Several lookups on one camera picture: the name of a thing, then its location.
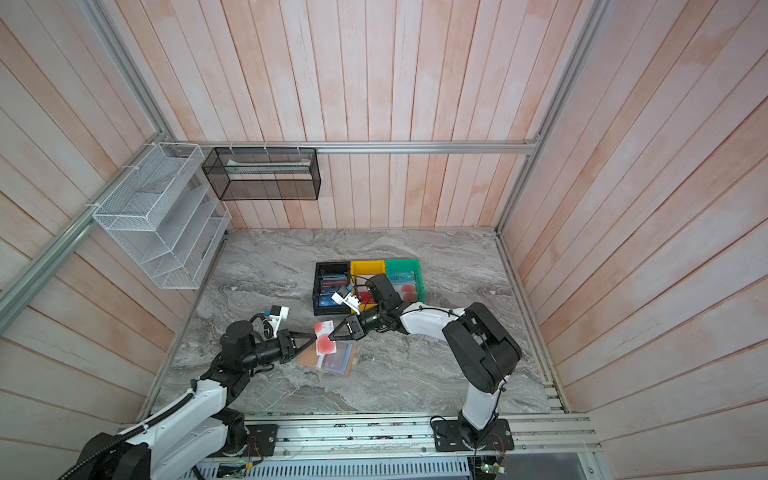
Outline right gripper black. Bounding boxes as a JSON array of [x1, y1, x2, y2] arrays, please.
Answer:
[[330, 305, 388, 340]]

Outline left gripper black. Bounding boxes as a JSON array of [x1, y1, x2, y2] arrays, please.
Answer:
[[242, 329, 317, 369]]

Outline white card with red circle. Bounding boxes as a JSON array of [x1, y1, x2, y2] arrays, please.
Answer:
[[314, 320, 337, 356]]

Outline tan leather card holder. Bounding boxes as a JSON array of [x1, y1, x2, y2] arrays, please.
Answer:
[[296, 341, 357, 377]]

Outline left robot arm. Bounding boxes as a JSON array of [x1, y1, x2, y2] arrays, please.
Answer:
[[60, 320, 316, 479]]

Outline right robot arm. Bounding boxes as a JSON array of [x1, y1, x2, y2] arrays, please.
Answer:
[[329, 274, 523, 452]]

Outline red and white cards stack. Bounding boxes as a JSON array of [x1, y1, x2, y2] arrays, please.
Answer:
[[356, 287, 375, 307]]

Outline clear cards with red circles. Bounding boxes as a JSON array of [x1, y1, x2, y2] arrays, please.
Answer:
[[388, 271, 419, 302]]

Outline yellow plastic bin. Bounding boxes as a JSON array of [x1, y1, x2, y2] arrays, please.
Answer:
[[350, 260, 386, 310]]

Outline black plastic bin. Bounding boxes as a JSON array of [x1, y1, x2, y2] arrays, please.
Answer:
[[312, 261, 351, 316]]

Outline green plastic bin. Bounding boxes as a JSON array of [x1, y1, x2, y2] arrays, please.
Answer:
[[385, 258, 425, 302]]

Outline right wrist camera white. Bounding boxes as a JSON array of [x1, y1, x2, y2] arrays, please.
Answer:
[[331, 285, 362, 315]]

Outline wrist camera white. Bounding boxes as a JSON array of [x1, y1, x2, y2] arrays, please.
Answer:
[[331, 285, 362, 315], [263, 305, 289, 339]]

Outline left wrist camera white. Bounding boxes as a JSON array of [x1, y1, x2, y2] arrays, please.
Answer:
[[263, 305, 289, 339]]

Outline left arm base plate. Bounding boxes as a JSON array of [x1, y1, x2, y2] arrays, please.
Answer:
[[215, 424, 278, 459]]

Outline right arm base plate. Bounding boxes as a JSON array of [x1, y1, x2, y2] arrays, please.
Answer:
[[429, 416, 515, 453]]

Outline black wire mesh basket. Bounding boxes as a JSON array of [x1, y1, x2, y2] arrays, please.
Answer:
[[202, 146, 322, 201]]

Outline white wire mesh shelf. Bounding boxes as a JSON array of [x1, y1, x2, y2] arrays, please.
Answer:
[[93, 143, 231, 290]]

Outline aluminium front rail frame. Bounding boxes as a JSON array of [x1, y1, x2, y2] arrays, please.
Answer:
[[113, 412, 604, 480]]

